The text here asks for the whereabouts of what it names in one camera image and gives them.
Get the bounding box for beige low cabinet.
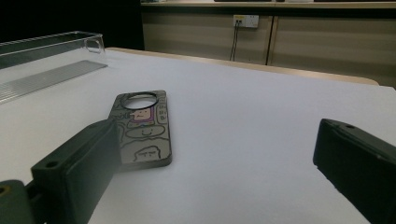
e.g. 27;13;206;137
140;0;396;89

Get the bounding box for clear plastic tray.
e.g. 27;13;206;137
0;30;108;105

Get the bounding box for black power cable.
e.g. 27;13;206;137
229;20;239;62
232;20;243;62

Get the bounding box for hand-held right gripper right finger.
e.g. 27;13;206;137
312;118;396;224

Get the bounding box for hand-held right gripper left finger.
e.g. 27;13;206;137
30;119;122;224

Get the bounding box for white wall socket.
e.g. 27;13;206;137
233;14;260;29

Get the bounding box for white table sheet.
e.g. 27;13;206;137
0;48;396;224

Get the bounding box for wooden table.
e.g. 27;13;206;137
106;47;380;87

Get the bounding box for grey stencil ruler card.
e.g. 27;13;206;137
106;90;173;173

